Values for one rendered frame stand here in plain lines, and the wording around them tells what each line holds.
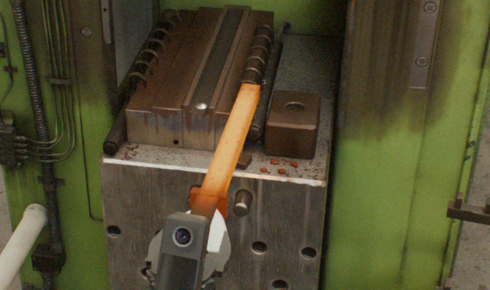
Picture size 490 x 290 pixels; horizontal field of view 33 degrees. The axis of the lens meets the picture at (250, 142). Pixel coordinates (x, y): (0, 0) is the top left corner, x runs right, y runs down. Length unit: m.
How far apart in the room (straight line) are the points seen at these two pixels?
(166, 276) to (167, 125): 0.56
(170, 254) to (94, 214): 0.88
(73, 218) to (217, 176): 0.74
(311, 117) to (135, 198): 0.33
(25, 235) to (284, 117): 0.61
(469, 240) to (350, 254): 1.12
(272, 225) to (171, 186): 0.18
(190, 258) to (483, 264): 1.90
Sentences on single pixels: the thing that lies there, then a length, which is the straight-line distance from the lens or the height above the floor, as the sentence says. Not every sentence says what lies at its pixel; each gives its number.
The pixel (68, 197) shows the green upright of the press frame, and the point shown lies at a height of 0.67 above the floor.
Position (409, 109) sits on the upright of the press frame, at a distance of 1.50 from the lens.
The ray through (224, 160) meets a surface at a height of 1.08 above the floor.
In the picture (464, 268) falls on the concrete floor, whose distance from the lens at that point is 2.67.
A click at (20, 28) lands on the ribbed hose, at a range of 1.54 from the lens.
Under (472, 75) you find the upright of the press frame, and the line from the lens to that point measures 1.49.
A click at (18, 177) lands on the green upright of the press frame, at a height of 0.71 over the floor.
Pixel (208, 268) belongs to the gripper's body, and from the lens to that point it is 0.93.
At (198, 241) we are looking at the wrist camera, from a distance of 0.87.
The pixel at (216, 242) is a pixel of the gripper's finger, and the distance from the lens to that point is 0.97.
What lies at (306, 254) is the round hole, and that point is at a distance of 1.45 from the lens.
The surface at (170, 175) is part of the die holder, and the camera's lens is 1.39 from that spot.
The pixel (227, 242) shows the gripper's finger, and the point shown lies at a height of 1.08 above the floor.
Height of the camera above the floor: 1.69
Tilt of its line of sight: 33 degrees down
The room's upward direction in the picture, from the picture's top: 2 degrees clockwise
